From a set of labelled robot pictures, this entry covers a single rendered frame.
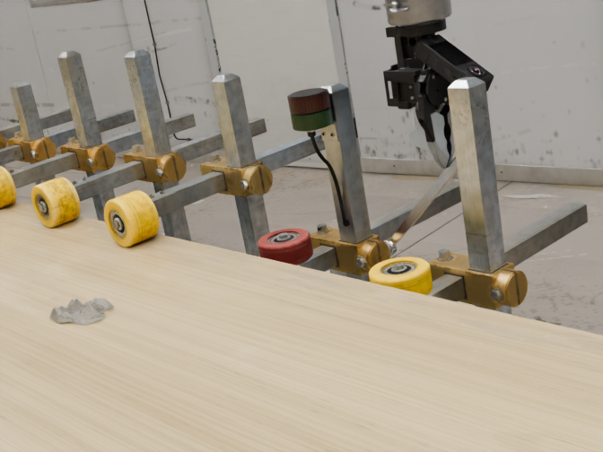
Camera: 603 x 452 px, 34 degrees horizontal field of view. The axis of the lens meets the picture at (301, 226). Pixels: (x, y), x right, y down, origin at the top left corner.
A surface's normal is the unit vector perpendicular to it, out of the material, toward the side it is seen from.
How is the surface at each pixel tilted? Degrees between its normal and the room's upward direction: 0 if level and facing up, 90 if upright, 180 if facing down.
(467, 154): 90
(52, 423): 0
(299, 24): 90
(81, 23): 90
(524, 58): 90
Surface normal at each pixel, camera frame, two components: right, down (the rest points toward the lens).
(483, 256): -0.72, 0.33
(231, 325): -0.17, -0.94
